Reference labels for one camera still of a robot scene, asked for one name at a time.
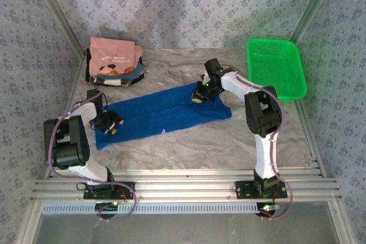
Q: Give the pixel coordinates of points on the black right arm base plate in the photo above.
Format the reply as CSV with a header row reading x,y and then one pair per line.
x,y
243,189

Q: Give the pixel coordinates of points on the blue printed t-shirt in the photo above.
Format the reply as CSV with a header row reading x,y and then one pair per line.
x,y
160,112

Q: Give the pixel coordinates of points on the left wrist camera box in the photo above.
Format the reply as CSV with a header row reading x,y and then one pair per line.
x,y
95,98

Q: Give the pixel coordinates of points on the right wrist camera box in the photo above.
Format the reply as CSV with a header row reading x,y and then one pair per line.
x,y
213,67

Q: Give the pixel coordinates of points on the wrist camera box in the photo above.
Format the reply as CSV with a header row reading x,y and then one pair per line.
x,y
213,67
95,98

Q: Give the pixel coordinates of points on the green plastic basket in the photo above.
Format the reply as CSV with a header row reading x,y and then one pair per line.
x,y
274,67

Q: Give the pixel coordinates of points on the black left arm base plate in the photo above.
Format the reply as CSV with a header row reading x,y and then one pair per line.
x,y
128,191

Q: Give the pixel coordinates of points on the stack of folded clothes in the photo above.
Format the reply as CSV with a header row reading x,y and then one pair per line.
x,y
137,79

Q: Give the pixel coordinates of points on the aluminium frame post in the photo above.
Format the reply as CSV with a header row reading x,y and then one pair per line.
x,y
311,7
57,12

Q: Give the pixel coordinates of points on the white folded t-shirt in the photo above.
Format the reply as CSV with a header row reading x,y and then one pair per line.
x,y
113,82

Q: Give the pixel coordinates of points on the pink folded t-shirt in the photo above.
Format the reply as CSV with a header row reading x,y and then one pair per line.
x,y
111,52

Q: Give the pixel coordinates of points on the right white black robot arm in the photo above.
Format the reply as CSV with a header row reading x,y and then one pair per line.
x,y
264,147

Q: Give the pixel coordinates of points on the grey-blue folded t-shirt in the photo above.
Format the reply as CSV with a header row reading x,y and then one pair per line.
x,y
138,71

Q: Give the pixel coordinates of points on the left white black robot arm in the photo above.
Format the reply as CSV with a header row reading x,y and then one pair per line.
x,y
77,138

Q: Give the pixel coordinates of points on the aluminium mounting rail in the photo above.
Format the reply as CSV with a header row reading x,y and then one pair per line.
x,y
186,187

